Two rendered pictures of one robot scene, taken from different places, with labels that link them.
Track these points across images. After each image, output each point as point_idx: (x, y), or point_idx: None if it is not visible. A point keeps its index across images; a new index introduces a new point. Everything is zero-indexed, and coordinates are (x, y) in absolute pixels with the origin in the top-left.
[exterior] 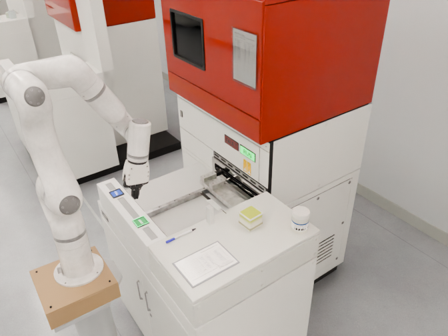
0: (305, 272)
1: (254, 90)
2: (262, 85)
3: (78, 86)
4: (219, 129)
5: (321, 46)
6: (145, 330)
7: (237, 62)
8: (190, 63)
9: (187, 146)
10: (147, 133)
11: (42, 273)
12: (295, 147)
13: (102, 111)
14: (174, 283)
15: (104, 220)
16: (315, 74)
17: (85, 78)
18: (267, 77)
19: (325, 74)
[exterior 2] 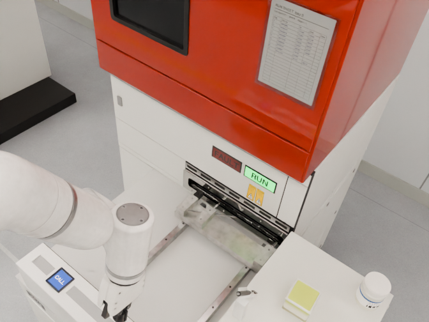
0: None
1: (308, 108)
2: (329, 102)
3: (18, 227)
4: (202, 136)
5: (396, 16)
6: None
7: (274, 57)
8: (152, 37)
9: (131, 145)
10: (150, 234)
11: None
12: (330, 164)
13: (72, 243)
14: None
15: (32, 300)
16: (377, 60)
17: (36, 206)
18: (337, 88)
19: (384, 55)
